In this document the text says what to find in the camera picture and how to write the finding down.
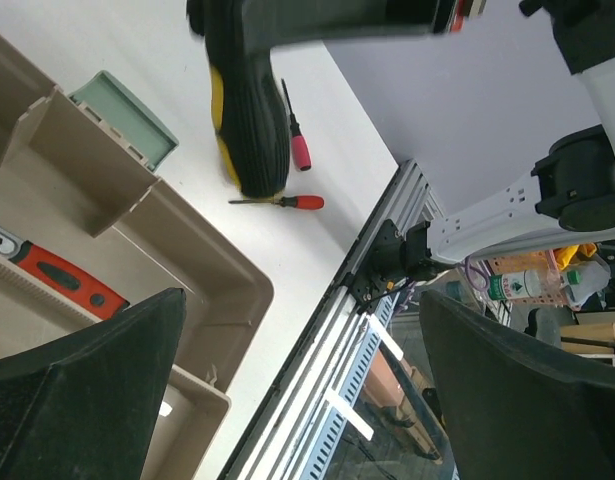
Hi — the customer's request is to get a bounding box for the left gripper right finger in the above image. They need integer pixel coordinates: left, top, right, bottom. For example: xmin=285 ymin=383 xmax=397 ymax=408
xmin=420 ymin=291 xmax=615 ymax=479

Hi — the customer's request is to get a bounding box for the orange plastic basket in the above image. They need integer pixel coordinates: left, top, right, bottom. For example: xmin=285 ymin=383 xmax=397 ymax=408
xmin=485 ymin=250 xmax=568 ymax=307

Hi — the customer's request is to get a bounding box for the red handled adjustable wrench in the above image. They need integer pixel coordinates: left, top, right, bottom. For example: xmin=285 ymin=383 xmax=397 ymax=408
xmin=0 ymin=226 xmax=130 ymax=320

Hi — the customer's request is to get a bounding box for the slotted cable duct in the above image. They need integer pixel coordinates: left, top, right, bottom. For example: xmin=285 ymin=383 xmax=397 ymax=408
xmin=285 ymin=293 xmax=399 ymax=479

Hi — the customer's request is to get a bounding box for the green capped plastic bottle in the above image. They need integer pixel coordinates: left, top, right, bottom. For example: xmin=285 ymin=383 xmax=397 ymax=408
xmin=486 ymin=269 xmax=582 ymax=301

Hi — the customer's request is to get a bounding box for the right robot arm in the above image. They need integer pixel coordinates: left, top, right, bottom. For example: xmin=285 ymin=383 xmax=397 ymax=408
xmin=186 ymin=1 xmax=615 ymax=281

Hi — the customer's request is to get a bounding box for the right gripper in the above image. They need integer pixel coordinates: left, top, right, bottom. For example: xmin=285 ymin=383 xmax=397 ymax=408
xmin=186 ymin=0 xmax=486 ymax=50

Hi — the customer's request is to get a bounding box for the red handled screwdriver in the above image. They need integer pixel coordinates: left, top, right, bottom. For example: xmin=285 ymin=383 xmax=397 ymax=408
xmin=228 ymin=195 xmax=325 ymax=211

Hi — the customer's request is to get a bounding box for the aluminium mounting rail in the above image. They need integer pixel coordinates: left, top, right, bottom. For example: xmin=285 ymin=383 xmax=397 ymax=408
xmin=219 ymin=160 xmax=436 ymax=479

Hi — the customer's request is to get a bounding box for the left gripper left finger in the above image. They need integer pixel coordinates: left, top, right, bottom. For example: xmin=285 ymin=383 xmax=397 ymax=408
xmin=0 ymin=288 xmax=186 ymax=479

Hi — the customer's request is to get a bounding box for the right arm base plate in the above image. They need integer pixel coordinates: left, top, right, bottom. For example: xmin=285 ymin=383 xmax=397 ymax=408
xmin=349 ymin=220 xmax=413 ymax=314

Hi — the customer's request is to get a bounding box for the translucent brown toolbox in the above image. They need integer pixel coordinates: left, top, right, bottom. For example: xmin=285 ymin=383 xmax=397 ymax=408
xmin=0 ymin=35 xmax=273 ymax=479

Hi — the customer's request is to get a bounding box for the black yellow screwdriver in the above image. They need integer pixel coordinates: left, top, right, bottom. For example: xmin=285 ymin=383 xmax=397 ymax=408
xmin=206 ymin=44 xmax=293 ymax=199

